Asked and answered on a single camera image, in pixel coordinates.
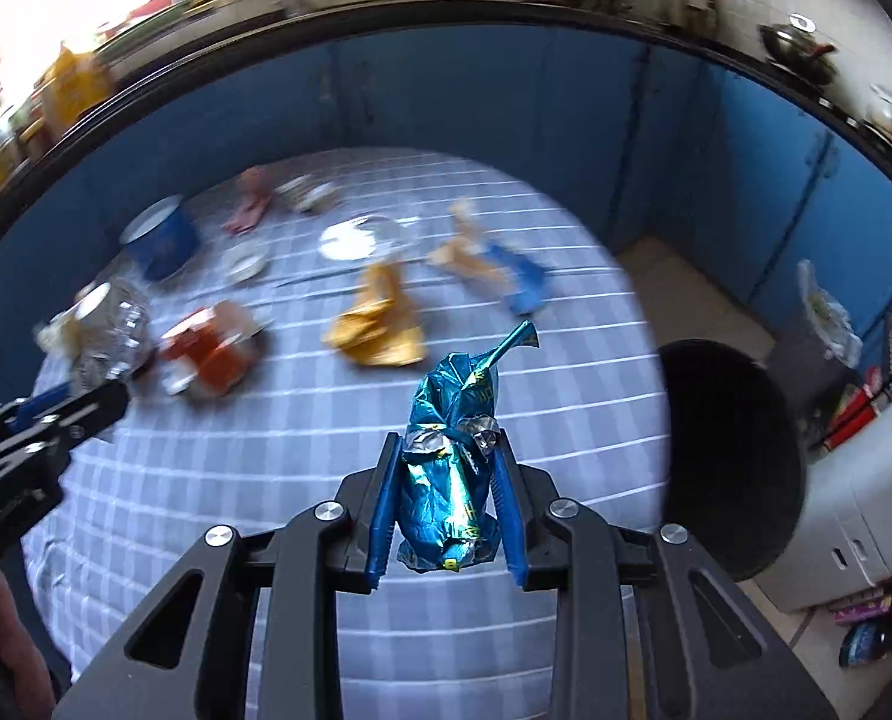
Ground teal foil snack wrapper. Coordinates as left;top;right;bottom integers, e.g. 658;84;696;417
397;320;540;574

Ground orange paper carton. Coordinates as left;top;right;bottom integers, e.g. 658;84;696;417
160;301;267;400

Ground blue paper tub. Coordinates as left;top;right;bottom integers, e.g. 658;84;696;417
119;195;200;283

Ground blue white torn carton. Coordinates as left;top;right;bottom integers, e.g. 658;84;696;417
426;199;548;317

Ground black round trash bin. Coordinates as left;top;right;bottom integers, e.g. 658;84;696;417
659;338;805;582

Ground blue kitchen cabinets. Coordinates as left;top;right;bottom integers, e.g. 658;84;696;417
0;21;892;400

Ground person left hand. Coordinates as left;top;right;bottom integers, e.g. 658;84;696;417
0;571;57;720

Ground yellow snack wrapper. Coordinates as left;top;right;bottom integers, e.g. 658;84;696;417
324;262;426;367

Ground white plastic cap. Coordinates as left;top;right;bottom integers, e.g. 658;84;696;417
221;241;268;284

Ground blue checkered tablecloth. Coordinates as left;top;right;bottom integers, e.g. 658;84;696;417
21;146;672;720

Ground clear plastic lid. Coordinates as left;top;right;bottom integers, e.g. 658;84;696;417
319;213;420;262

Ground pink crumpled wrapper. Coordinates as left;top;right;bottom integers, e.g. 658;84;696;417
223;166;274;236

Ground yellow oil bottle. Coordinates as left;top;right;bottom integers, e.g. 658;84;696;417
39;44;112;140

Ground white appliance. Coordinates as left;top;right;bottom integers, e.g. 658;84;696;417
755;404;892;613

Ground white printed crumpled wrapper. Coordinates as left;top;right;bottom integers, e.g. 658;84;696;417
275;174;340;215

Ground grey bin with bag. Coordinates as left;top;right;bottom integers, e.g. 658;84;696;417
766;259;862;419

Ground dark blue jar on floor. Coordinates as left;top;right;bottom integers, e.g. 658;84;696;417
838;614;892;670

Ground black wok with lid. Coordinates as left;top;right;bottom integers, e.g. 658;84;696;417
758;13;838;88

